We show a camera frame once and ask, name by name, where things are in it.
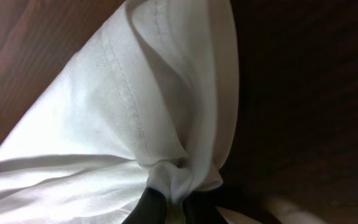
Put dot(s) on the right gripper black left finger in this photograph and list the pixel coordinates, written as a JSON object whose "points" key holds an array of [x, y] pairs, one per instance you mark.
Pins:
{"points": [[151, 209]]}

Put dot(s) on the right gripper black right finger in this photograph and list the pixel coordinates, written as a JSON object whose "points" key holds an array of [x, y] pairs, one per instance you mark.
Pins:
{"points": [[200, 207]]}

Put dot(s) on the white t-shirt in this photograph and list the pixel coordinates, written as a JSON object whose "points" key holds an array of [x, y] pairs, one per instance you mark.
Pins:
{"points": [[149, 101]]}

